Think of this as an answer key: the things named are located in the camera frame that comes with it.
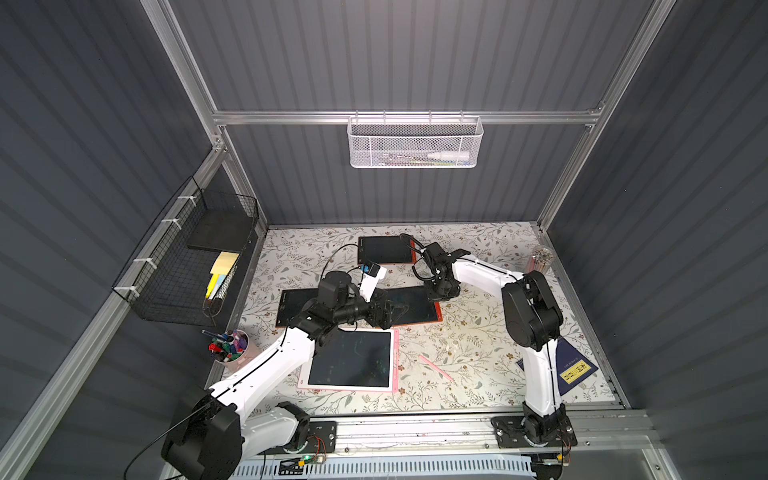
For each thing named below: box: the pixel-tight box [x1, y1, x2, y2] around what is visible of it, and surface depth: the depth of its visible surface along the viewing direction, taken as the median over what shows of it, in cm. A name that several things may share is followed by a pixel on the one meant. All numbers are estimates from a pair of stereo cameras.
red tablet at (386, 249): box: [358, 236, 417, 264], surface depth 116 cm
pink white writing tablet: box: [298, 327, 399, 393], surface depth 89 cm
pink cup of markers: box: [201, 329, 262, 366], surface depth 78 cm
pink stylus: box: [418, 355, 455, 382], surface depth 86 cm
